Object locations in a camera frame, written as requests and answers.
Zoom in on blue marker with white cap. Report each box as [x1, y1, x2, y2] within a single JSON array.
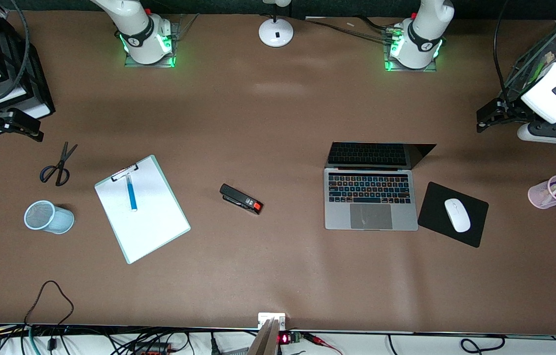
[[127, 174, 138, 212]]

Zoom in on silver laptop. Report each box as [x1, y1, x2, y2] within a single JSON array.
[[324, 142, 437, 231]]

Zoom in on bright green marker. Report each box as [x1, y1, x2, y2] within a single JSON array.
[[529, 59, 553, 84]]

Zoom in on black stacked document tray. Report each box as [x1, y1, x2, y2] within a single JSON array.
[[0, 10, 56, 119]]

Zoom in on pink translucent pen cup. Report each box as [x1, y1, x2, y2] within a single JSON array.
[[528, 175, 556, 210]]

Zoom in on white computer mouse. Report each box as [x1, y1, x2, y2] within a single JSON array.
[[444, 198, 471, 233]]

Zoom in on light blue mesh pen cup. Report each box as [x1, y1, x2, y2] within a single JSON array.
[[24, 200, 75, 235]]

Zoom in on black mouse pad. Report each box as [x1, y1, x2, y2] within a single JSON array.
[[417, 181, 489, 248]]

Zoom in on mint green clipboard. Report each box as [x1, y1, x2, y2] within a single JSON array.
[[94, 155, 191, 265]]

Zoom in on white paper sheet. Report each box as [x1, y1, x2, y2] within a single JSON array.
[[96, 159, 189, 262]]

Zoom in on white lamp stand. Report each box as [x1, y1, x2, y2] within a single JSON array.
[[258, 0, 294, 48]]

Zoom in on black stapler with red end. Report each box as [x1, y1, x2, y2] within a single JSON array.
[[219, 183, 263, 215]]

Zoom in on black orange power connector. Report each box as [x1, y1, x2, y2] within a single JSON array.
[[130, 342, 173, 355]]

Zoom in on black handled scissors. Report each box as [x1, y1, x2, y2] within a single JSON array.
[[39, 142, 78, 187]]

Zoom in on grey wire mesh tray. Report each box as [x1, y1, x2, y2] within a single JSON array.
[[502, 20, 556, 99]]

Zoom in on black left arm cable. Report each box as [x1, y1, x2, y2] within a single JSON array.
[[493, 0, 513, 107]]

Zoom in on clear left arm base plate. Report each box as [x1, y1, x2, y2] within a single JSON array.
[[384, 27, 439, 73]]

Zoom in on black looped cable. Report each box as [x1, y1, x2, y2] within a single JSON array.
[[24, 280, 74, 326]]

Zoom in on black cable bundle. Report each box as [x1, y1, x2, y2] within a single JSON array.
[[305, 16, 397, 42]]

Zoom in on clear right arm base plate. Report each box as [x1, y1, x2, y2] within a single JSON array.
[[124, 14, 199, 68]]

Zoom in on black coiled cable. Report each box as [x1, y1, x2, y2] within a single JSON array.
[[386, 334, 508, 355]]

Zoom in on black cable tangle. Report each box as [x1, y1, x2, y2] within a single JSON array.
[[0, 323, 259, 355]]

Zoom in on red wire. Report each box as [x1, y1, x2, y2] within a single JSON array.
[[303, 333, 344, 355]]

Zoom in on white post bracket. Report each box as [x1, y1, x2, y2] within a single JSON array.
[[258, 313, 286, 330]]

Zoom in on aluminium profile post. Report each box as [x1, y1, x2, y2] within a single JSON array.
[[247, 318, 281, 355]]

